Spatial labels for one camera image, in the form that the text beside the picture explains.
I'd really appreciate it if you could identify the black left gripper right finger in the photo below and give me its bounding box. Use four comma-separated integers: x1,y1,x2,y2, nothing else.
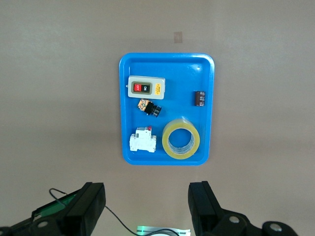
188,181,299,236

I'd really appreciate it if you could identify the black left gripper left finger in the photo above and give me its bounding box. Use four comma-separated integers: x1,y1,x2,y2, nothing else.
0,182,107,236

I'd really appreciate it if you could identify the yellow tape roll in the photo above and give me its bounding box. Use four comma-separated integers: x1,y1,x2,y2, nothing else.
162,118,200,160

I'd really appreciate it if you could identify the black green circuit board module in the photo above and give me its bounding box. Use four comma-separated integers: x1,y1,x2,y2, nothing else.
31,190,80,220

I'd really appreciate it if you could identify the white circuit breaker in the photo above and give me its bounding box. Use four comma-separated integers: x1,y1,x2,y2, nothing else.
129,125,158,153

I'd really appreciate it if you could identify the orange black push button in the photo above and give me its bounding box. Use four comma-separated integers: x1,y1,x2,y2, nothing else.
137,98,162,118

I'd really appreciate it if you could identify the blue plastic tray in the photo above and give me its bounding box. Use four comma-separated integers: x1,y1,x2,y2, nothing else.
119,52,215,166

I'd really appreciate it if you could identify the thin black looped wire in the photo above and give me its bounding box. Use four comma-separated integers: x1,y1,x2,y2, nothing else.
48,187,68,207

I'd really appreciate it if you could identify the white grey robot mount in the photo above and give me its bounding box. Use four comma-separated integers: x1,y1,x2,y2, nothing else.
136,225,191,236

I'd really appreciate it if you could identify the beige on-off switch box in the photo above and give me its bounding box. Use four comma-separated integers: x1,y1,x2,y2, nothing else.
125,75,166,100

